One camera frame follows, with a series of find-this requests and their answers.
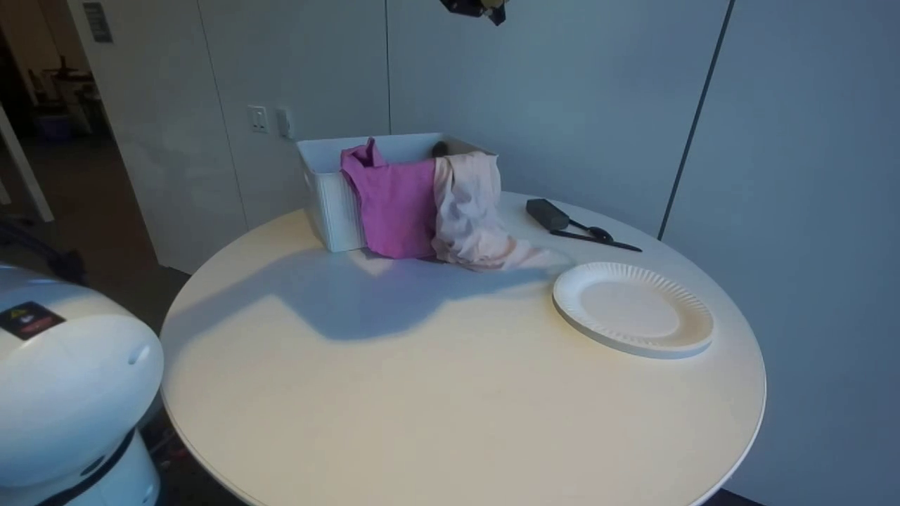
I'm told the pale pink cloth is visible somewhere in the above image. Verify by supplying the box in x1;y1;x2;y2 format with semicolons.
434;150;537;269

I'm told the magenta cloth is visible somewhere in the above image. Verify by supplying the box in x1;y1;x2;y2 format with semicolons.
342;136;437;259

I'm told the white paper plate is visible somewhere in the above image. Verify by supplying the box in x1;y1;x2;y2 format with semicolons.
551;262;714;358

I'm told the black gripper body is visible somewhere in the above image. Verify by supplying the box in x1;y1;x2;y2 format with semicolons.
439;0;506;24

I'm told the round white table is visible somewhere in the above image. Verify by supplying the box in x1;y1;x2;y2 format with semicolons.
163;211;768;506

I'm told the white wall socket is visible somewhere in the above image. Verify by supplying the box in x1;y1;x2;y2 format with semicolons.
249;104;270;134

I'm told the white storage box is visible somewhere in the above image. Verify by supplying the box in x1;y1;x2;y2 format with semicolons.
295;131;472;253

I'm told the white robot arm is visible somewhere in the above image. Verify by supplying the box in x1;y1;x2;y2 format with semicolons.
0;0;501;506

